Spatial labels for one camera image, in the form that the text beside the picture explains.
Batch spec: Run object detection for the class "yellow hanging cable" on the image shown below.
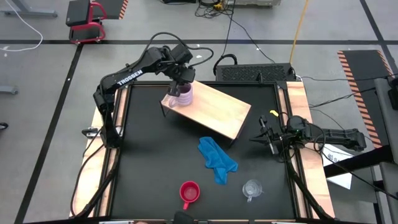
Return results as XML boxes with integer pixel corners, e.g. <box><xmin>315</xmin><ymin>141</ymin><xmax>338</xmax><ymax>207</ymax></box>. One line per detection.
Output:
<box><xmin>289</xmin><ymin>0</ymin><xmax>310</xmax><ymax>65</ymax></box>

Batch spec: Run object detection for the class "red plastic mug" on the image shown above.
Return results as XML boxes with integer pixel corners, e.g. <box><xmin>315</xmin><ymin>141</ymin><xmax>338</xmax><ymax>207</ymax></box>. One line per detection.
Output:
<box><xmin>179</xmin><ymin>180</ymin><xmax>201</xmax><ymax>211</ymax></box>

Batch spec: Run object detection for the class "black aluminium table frame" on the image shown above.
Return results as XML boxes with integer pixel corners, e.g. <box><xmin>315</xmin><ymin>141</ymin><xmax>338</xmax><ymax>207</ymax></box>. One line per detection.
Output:
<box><xmin>70</xmin><ymin>70</ymin><xmax>336</xmax><ymax>224</ymax></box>

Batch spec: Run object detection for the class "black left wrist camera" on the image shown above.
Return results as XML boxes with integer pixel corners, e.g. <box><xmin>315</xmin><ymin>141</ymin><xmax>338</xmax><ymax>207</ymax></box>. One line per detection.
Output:
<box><xmin>170</xmin><ymin>43</ymin><xmax>194</xmax><ymax>65</ymax></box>

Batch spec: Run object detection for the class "blue microfibre cloth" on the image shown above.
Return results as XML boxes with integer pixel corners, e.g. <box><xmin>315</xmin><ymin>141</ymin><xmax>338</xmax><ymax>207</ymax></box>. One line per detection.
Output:
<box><xmin>198</xmin><ymin>136</ymin><xmax>239</xmax><ymax>185</ymax></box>

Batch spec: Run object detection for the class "tangled black cable bundle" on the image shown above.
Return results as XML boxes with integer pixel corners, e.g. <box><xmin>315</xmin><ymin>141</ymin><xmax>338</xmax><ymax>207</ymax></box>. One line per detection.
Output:
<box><xmin>194</xmin><ymin>0</ymin><xmax>236</xmax><ymax>19</ymax></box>

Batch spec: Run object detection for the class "black table-level camera box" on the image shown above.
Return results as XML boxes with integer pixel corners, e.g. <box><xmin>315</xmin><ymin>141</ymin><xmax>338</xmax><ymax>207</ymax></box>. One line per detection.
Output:
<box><xmin>173</xmin><ymin>210</ymin><xmax>195</xmax><ymax>224</ymax></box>

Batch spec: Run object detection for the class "clear plastic mug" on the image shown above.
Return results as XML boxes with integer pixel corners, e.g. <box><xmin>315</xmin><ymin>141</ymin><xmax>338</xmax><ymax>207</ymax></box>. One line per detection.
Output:
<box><xmin>242</xmin><ymin>179</ymin><xmax>264</xmax><ymax>203</ymax></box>

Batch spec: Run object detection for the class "white floor cable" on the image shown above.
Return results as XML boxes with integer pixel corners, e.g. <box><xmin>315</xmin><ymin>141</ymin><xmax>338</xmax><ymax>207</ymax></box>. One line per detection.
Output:
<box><xmin>0</xmin><ymin>0</ymin><xmax>44</xmax><ymax>52</ymax></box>

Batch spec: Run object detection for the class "wooden side board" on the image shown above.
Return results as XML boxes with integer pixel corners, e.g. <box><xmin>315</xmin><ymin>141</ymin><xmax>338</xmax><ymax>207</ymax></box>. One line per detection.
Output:
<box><xmin>70</xmin><ymin>81</ymin><xmax>128</xmax><ymax>218</ymax></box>
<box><xmin>278</xmin><ymin>81</ymin><xmax>336</xmax><ymax>218</ymax></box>

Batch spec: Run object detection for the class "black computer case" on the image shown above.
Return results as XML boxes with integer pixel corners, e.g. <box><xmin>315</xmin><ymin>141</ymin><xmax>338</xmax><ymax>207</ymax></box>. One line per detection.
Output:
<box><xmin>215</xmin><ymin>63</ymin><xmax>297</xmax><ymax>83</ymax></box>

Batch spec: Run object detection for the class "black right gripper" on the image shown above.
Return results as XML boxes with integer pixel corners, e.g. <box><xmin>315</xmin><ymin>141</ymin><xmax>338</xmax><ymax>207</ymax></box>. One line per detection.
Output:
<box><xmin>249</xmin><ymin>114</ymin><xmax>289</xmax><ymax>156</ymax></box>

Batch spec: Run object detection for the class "wooden shelf with black legs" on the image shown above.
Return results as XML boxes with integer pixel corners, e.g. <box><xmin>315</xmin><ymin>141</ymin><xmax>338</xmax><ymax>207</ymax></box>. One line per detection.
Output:
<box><xmin>160</xmin><ymin>80</ymin><xmax>252</xmax><ymax>147</ymax></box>

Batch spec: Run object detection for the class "white paper sheet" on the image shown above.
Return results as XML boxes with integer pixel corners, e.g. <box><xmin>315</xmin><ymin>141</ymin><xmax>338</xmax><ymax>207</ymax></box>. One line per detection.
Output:
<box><xmin>320</xmin><ymin>143</ymin><xmax>354</xmax><ymax>190</ymax></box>

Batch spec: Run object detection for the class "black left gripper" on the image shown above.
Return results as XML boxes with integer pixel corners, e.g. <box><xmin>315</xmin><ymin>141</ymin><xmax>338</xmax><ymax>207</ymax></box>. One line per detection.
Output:
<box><xmin>167</xmin><ymin>63</ymin><xmax>197</xmax><ymax>97</ymax></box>

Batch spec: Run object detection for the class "black floor cable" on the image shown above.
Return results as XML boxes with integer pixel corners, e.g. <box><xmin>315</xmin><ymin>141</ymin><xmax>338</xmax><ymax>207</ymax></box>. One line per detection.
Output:
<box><xmin>224</xmin><ymin>0</ymin><xmax>277</xmax><ymax>65</ymax></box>

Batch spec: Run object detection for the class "large hazard-striped black mat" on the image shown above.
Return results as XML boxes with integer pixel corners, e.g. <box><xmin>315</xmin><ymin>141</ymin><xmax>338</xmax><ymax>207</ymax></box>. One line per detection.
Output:
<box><xmin>337</xmin><ymin>49</ymin><xmax>398</xmax><ymax>149</ymax></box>

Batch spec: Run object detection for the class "lilac ribbed ceramic mug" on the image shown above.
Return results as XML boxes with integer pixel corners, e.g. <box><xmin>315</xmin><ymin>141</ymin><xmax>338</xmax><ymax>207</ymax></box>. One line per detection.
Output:
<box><xmin>168</xmin><ymin>82</ymin><xmax>194</xmax><ymax>109</ymax></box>

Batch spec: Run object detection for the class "red and black rolling stool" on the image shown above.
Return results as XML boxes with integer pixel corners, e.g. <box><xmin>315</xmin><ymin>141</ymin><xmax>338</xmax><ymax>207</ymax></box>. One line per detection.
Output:
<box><xmin>65</xmin><ymin>0</ymin><xmax>108</xmax><ymax>45</ymax></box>

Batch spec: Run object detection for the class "small hazard-striped black mat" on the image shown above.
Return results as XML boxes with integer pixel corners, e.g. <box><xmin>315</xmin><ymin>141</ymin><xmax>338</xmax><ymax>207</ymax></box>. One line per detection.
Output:
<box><xmin>99</xmin><ymin>0</ymin><xmax>129</xmax><ymax>21</ymax></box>

